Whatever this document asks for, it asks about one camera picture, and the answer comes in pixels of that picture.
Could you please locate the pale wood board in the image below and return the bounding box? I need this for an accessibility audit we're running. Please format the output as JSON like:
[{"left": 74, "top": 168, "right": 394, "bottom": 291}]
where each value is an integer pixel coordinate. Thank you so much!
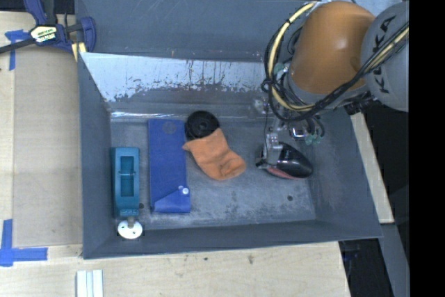
[{"left": 13, "top": 51, "right": 84, "bottom": 248}]

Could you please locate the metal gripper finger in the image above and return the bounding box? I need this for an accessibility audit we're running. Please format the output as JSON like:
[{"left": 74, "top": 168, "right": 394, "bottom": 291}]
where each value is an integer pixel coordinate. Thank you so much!
[{"left": 259, "top": 133, "right": 284, "bottom": 167}]

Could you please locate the teal tool with white disc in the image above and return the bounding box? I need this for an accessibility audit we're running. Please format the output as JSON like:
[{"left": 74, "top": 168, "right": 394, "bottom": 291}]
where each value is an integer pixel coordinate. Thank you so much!
[{"left": 110, "top": 146, "right": 144, "bottom": 241}]

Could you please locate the black round lid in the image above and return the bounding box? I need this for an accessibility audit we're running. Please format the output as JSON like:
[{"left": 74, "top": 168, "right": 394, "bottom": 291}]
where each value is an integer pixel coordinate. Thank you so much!
[{"left": 184, "top": 110, "right": 221, "bottom": 142}]

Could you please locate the glossy black and red object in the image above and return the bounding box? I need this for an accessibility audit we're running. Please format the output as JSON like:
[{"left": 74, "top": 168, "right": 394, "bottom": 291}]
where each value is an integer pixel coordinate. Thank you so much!
[{"left": 256, "top": 141, "right": 314, "bottom": 180}]

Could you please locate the blue flat pouch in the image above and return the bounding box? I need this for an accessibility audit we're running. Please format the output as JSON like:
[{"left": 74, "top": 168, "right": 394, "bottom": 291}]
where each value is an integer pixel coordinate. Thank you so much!
[{"left": 147, "top": 118, "right": 192, "bottom": 214}]

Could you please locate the grey metal bin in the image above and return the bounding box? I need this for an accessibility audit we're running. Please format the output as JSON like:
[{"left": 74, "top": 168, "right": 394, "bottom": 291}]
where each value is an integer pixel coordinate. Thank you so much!
[{"left": 72, "top": 0, "right": 385, "bottom": 260}]

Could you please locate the orange cloth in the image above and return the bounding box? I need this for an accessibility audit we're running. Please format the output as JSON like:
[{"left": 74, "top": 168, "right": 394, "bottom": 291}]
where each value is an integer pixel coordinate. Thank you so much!
[{"left": 181, "top": 128, "right": 247, "bottom": 182}]

